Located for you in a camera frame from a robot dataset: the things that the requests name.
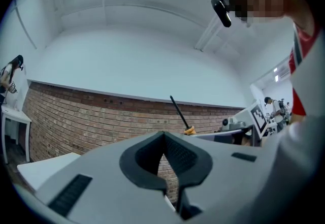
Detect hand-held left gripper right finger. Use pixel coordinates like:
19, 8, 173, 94
162, 131, 264, 222

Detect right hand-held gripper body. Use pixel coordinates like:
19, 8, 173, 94
219, 99, 270, 147

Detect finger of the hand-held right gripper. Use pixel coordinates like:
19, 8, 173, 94
194, 127, 246, 143

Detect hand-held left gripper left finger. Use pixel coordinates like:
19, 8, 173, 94
35, 131, 184, 224

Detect black-shaft yellow-handled screwdriver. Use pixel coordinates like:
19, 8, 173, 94
169, 94, 197, 136

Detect person's red and white shirt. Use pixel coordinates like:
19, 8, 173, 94
253, 21, 325, 224

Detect white ceiling conduit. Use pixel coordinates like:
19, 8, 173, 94
193, 16, 222, 52

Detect white table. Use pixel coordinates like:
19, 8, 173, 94
1, 105, 33, 165

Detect black head-worn camera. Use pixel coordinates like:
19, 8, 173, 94
210, 0, 233, 28

